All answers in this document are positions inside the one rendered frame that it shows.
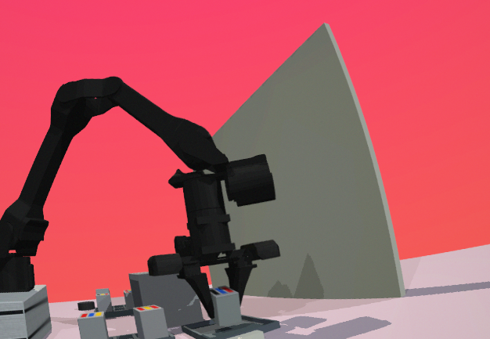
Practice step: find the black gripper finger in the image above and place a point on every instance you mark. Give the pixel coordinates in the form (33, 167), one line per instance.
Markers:
(238, 278)
(200, 285)

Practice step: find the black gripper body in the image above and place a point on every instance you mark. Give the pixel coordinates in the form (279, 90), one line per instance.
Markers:
(209, 234)

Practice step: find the grey flat panel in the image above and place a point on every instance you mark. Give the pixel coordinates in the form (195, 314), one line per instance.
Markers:
(330, 218)

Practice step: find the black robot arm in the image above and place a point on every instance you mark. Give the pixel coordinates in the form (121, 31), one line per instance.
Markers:
(22, 226)

